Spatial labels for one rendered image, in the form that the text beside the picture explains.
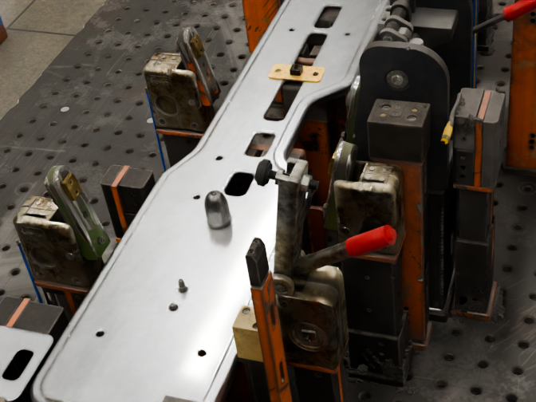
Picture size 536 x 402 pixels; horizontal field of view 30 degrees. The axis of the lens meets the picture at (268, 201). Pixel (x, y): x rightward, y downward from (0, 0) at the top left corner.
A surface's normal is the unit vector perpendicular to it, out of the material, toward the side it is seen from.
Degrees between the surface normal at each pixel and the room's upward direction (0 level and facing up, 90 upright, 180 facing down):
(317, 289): 0
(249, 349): 90
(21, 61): 0
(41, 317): 0
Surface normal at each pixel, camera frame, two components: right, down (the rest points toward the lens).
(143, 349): -0.11, -0.75
